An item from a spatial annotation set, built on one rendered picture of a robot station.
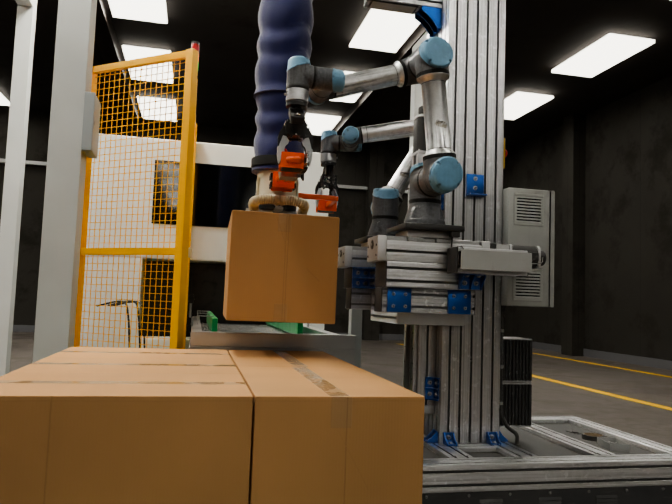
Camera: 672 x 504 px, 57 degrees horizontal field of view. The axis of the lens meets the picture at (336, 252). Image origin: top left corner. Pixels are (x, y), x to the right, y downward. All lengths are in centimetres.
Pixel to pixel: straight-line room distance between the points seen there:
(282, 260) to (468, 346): 80
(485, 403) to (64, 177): 229
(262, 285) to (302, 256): 18
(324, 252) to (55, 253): 157
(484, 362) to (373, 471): 114
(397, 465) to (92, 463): 66
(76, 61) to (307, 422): 258
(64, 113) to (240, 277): 159
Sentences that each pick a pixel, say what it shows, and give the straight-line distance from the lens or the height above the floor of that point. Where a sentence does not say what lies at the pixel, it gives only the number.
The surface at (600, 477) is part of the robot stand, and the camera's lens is 251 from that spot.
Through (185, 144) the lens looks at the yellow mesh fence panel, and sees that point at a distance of 351.
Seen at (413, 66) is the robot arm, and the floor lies 160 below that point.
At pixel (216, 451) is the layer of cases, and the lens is 144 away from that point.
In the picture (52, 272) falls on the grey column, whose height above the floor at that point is 85.
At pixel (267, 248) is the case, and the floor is 94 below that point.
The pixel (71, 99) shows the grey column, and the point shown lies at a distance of 354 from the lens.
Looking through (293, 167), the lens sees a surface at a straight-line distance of 201.
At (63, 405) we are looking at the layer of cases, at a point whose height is 52.
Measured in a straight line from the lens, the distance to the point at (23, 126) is 582.
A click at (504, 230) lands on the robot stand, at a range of 258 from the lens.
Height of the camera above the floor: 76
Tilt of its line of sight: 4 degrees up
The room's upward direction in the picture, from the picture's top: 2 degrees clockwise
